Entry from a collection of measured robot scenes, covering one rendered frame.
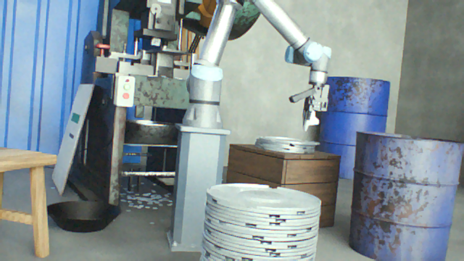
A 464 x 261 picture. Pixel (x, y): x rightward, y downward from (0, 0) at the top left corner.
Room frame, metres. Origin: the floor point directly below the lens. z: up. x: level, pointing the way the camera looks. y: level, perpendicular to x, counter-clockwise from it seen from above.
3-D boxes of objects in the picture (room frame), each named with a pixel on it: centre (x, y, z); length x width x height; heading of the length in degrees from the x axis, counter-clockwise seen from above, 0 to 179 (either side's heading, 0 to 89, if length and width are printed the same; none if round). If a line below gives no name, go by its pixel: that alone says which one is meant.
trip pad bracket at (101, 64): (2.08, 0.60, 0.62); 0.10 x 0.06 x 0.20; 120
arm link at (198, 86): (1.71, 0.11, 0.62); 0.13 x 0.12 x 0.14; 12
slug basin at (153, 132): (2.44, 0.44, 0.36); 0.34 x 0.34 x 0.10
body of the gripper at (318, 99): (1.95, -0.35, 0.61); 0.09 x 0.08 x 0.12; 97
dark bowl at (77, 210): (1.80, 0.56, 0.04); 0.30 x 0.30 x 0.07
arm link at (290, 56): (1.90, -0.26, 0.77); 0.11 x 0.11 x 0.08; 12
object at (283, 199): (1.14, -0.10, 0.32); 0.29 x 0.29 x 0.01
